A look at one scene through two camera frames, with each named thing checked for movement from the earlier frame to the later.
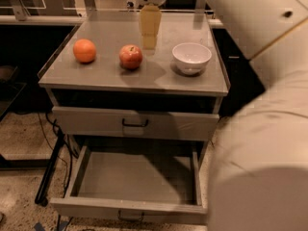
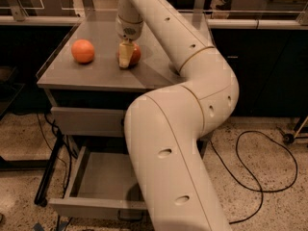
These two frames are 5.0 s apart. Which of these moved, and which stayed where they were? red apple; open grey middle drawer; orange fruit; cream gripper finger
Moved: cream gripper finger
Stayed: red apple; orange fruit; open grey middle drawer
